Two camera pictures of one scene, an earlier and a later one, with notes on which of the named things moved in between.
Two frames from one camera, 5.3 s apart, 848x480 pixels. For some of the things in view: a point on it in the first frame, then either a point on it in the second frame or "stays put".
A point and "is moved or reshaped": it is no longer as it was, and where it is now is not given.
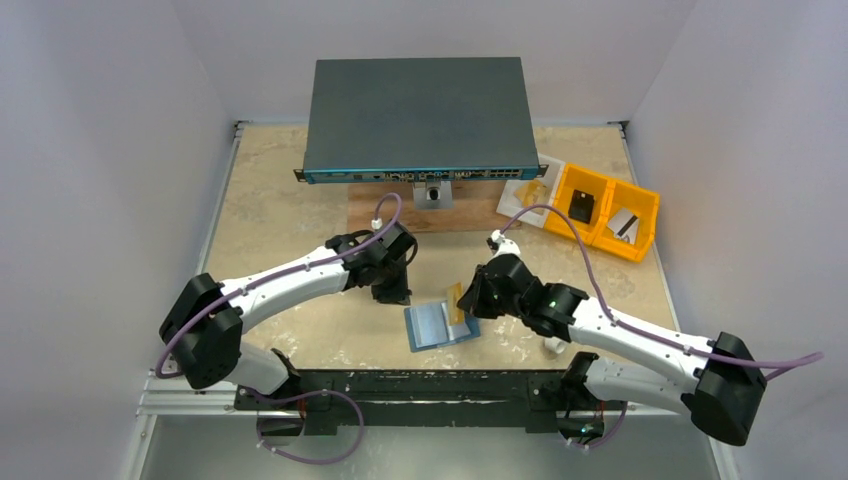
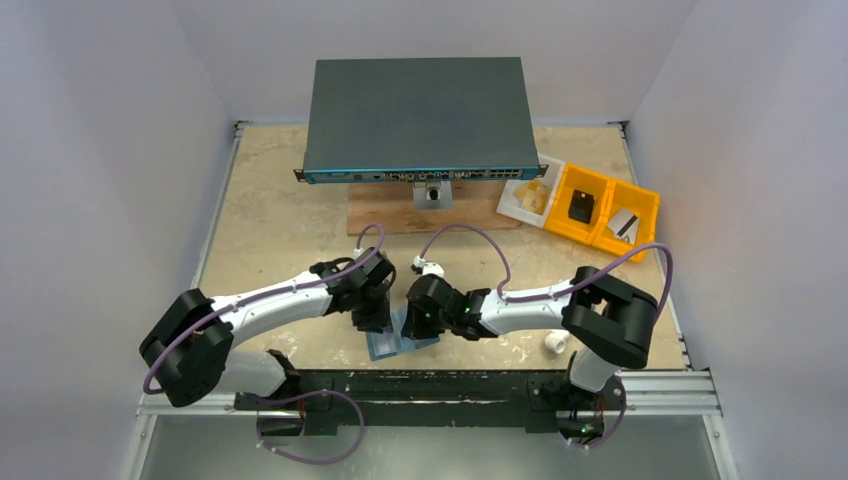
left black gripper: [399, 294] to [379, 320]
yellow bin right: [643, 203] stays put
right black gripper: [482, 297] to [416, 324]
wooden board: [475, 207] stays put
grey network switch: [425, 119] stays put
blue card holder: [428, 327] is moved or reshaped
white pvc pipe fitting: [554, 344] stays put
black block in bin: [581, 206] stays put
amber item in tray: [533, 194] stays put
